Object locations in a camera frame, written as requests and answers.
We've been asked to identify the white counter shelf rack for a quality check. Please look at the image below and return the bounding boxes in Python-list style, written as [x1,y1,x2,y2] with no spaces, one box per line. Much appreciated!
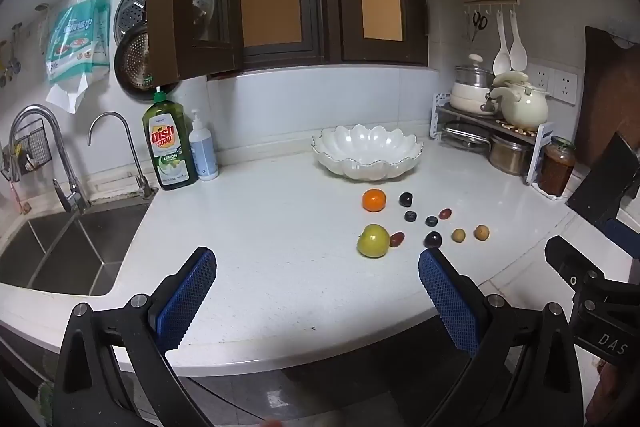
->
[430,92,556,199]

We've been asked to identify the round metal steamer plate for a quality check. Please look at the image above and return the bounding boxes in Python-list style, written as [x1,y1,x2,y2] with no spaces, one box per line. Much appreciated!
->
[114,0,216,48]

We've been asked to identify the glass jar of sauce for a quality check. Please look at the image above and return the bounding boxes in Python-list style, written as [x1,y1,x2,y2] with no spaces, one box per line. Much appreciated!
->
[537,136,577,198]

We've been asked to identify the person's right hand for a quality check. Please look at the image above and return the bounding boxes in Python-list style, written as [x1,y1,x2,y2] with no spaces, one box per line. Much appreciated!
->
[586,359,619,427]

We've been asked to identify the tall chrome faucet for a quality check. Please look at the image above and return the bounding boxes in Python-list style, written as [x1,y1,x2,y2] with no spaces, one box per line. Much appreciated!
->
[9,105,90,214]

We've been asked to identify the green cloth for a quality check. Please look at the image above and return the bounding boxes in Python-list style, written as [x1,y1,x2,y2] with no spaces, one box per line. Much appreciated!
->
[35,381,54,427]

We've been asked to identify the white wall socket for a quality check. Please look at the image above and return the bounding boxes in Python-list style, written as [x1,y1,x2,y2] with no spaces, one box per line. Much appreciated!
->
[527,63,552,92]
[551,68,579,106]

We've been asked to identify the stainless steel sink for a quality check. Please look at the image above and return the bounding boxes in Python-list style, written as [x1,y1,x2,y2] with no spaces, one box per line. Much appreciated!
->
[0,201,152,298]

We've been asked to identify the white plastic spoon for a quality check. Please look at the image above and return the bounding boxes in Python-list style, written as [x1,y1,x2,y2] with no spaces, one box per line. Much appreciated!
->
[492,11,513,76]
[509,9,529,72]

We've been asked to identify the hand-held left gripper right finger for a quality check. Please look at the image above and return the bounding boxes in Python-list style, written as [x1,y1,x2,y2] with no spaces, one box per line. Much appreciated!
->
[417,248,586,427]

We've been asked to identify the white scalloped bowl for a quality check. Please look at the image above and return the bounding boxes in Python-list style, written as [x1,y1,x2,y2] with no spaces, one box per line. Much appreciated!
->
[312,124,424,182]

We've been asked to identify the steel pan lid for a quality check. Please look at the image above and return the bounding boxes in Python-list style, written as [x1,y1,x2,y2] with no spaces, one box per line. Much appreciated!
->
[442,121,492,154]

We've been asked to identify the black wire basket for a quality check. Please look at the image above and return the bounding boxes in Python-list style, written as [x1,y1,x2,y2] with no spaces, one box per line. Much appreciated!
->
[1,117,54,184]

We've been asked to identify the stainless steel pot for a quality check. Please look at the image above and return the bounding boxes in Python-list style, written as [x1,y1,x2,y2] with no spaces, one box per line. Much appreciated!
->
[488,133,535,178]

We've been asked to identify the green apple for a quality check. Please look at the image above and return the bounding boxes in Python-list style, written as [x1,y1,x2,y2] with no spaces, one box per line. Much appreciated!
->
[356,224,391,259]

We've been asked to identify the black cleaver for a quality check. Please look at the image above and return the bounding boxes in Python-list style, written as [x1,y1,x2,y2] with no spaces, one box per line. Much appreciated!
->
[566,133,640,229]

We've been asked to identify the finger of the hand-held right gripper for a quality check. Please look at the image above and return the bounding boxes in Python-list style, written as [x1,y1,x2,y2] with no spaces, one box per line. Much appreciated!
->
[545,236,603,293]
[602,214,640,260]

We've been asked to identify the hanging metal utensil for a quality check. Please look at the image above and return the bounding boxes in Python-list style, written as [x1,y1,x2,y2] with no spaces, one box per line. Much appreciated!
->
[7,22,24,76]

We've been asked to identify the black scissors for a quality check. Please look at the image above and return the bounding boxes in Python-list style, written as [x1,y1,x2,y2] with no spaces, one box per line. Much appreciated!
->
[472,10,489,44]

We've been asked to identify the cream ceramic kettle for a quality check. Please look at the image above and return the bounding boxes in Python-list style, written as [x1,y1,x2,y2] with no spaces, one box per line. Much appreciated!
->
[489,72,551,131]

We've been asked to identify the slim chrome faucet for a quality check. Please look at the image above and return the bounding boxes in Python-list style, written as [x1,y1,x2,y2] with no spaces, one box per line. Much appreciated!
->
[88,112,157,201]

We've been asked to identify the plastic bag of paper towels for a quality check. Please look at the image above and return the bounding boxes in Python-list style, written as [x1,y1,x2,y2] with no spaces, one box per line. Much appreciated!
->
[45,0,112,115]

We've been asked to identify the white pot with glass lid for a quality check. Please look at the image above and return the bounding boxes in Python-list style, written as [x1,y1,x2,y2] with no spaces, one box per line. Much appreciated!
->
[449,53,498,114]

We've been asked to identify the dark wooden cutting board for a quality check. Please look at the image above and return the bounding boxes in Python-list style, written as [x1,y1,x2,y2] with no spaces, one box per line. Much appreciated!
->
[571,26,640,172]

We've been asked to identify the orange mandarin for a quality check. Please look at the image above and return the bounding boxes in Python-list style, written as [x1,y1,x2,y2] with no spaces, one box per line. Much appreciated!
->
[362,188,388,213]

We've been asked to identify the green dish soap bottle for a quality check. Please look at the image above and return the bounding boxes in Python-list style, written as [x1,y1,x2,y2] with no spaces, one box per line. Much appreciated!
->
[142,89,201,192]

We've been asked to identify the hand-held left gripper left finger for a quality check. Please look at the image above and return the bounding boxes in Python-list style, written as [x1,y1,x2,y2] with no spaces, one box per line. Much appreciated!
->
[52,247,218,427]

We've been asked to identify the white pump soap bottle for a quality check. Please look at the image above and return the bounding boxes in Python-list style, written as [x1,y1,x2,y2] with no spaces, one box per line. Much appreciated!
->
[189,108,220,182]

